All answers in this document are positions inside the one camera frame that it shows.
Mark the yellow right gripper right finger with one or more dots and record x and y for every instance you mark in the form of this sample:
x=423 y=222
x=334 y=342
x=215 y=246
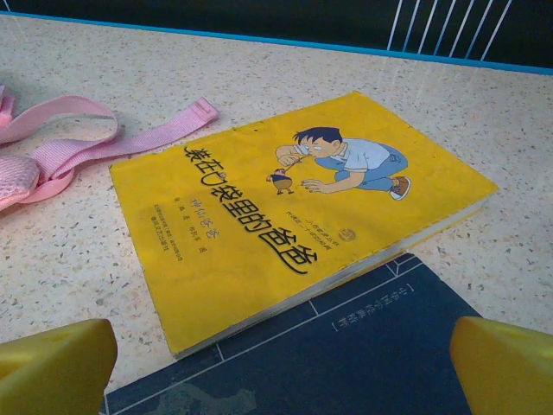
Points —
x=505 y=372

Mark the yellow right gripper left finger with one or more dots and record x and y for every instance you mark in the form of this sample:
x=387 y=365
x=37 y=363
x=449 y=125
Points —
x=52 y=372

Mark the dark blue book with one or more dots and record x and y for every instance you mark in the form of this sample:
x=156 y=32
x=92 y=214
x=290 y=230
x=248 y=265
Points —
x=345 y=359

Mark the pink backpack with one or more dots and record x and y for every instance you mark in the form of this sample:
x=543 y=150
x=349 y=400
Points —
x=17 y=177

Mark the yellow cartoon cover book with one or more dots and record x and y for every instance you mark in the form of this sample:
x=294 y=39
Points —
x=259 y=216

